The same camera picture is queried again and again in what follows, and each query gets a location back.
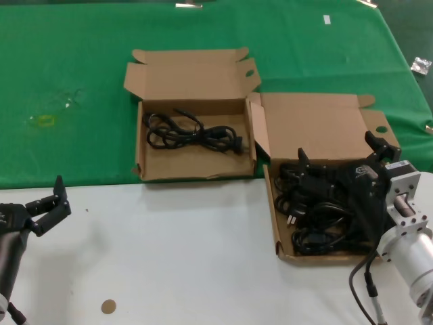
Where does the open brown cardboard box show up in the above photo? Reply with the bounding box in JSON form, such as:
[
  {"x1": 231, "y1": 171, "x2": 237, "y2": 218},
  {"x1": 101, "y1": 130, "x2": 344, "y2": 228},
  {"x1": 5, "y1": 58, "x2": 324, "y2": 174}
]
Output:
[
  {"x1": 247, "y1": 91, "x2": 403, "y2": 267},
  {"x1": 122, "y1": 47, "x2": 262, "y2": 182}
]

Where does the black power cable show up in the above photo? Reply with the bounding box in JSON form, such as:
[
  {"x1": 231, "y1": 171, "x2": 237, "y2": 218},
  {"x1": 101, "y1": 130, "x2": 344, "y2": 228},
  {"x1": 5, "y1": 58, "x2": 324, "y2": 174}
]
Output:
[
  {"x1": 275, "y1": 162, "x2": 305, "y2": 201},
  {"x1": 143, "y1": 108, "x2": 245, "y2": 156},
  {"x1": 277, "y1": 201, "x2": 359, "y2": 234},
  {"x1": 291, "y1": 226, "x2": 376, "y2": 257}
]

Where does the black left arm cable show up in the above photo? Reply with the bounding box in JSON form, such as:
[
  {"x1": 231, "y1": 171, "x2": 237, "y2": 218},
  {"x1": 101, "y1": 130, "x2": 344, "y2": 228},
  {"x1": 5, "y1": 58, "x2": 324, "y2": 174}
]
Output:
[{"x1": 5, "y1": 300, "x2": 28, "y2": 325}]

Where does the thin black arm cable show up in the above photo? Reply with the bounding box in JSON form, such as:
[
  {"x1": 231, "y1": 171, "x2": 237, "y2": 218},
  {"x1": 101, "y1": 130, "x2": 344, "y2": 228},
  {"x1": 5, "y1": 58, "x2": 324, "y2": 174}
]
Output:
[{"x1": 349, "y1": 238, "x2": 382, "y2": 325}]

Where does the arm cable with silver connector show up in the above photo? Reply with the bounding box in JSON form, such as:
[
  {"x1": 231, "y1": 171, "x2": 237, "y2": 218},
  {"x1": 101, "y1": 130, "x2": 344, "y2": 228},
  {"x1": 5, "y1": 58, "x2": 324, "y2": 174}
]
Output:
[{"x1": 363, "y1": 267, "x2": 387, "y2": 325}]

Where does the green table cloth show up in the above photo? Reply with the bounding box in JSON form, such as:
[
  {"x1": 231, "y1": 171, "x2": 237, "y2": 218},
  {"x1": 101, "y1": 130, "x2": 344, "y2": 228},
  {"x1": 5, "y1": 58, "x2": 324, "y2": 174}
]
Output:
[{"x1": 0, "y1": 0, "x2": 433, "y2": 190}]

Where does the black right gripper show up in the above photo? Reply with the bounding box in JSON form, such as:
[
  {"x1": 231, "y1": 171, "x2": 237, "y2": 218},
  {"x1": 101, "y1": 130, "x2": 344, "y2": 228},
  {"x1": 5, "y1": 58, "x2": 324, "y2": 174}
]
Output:
[{"x1": 296, "y1": 130, "x2": 403, "y2": 245}]

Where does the clear plastic bag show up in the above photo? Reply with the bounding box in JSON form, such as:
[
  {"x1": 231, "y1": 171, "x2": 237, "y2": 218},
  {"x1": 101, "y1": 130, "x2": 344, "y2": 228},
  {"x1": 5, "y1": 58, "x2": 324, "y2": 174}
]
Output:
[{"x1": 411, "y1": 56, "x2": 433, "y2": 76}]

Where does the yellow outline mark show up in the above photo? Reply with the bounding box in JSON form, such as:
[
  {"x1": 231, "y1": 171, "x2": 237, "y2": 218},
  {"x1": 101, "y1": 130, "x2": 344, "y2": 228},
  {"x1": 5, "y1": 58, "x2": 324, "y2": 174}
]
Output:
[{"x1": 35, "y1": 114, "x2": 58, "y2": 127}]

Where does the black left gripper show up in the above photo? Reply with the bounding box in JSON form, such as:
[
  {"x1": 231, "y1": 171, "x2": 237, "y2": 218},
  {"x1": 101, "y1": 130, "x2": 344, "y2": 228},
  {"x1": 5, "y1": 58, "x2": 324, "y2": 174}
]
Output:
[{"x1": 0, "y1": 175, "x2": 72, "y2": 237}]

